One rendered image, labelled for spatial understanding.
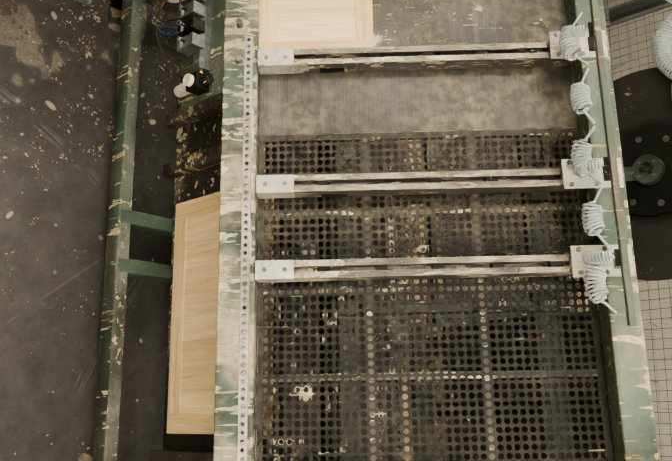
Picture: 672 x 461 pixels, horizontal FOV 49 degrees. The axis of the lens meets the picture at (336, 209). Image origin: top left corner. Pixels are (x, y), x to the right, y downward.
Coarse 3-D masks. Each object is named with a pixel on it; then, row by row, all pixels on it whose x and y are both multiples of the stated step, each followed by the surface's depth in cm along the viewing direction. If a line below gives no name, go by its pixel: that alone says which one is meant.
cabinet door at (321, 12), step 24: (264, 0) 265; (288, 0) 265; (312, 0) 265; (336, 0) 265; (360, 0) 264; (264, 24) 263; (288, 24) 263; (312, 24) 262; (336, 24) 262; (360, 24) 262; (264, 48) 260; (288, 48) 260; (312, 48) 260
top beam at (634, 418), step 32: (576, 0) 253; (576, 64) 252; (608, 64) 246; (608, 192) 235; (608, 224) 232; (608, 288) 227; (608, 320) 226; (640, 320) 224; (608, 352) 226; (640, 352) 222; (608, 384) 227; (640, 384) 219; (640, 416) 217; (640, 448) 215
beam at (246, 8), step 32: (256, 0) 262; (224, 32) 259; (256, 32) 259; (224, 64) 256; (256, 64) 255; (224, 96) 253; (256, 96) 252; (224, 128) 250; (256, 128) 250; (224, 160) 247; (256, 160) 248; (224, 192) 244; (224, 224) 241; (256, 224) 244; (224, 256) 238; (256, 256) 242; (224, 288) 235; (256, 288) 240; (224, 320) 233; (224, 352) 230; (224, 384) 228; (224, 416) 225; (224, 448) 223
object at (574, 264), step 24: (264, 264) 235; (288, 264) 234; (312, 264) 234; (336, 264) 234; (360, 264) 234; (384, 264) 234; (408, 264) 234; (432, 264) 235; (456, 264) 236; (480, 264) 236; (504, 264) 236; (528, 264) 236; (552, 264) 233; (576, 264) 228
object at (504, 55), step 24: (336, 48) 254; (360, 48) 253; (384, 48) 253; (408, 48) 253; (432, 48) 253; (456, 48) 252; (480, 48) 252; (504, 48) 252; (528, 48) 252; (552, 48) 247; (264, 72) 258; (288, 72) 258; (312, 72) 259; (336, 72) 259
